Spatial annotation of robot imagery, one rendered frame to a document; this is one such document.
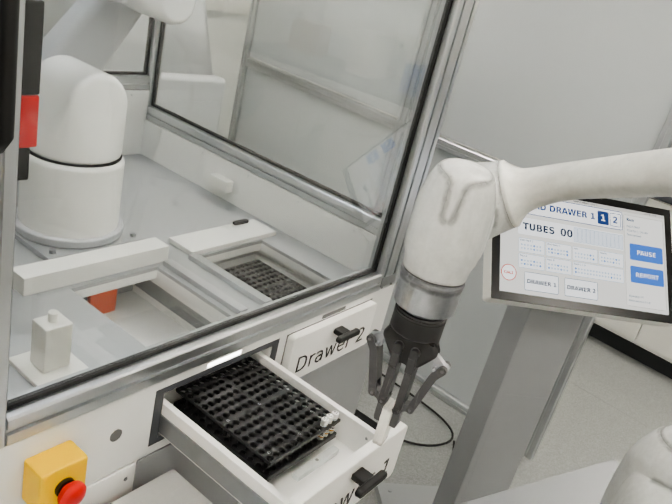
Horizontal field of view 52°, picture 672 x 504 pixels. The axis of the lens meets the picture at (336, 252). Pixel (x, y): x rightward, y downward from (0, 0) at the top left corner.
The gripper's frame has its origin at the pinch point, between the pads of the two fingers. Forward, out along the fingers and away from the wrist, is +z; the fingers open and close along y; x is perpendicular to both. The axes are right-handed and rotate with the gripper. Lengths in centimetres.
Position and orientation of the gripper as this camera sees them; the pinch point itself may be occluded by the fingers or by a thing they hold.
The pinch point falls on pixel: (385, 421)
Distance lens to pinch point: 107.3
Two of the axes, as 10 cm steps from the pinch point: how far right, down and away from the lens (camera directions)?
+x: -4.3, 2.7, -8.6
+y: -8.7, -3.7, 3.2
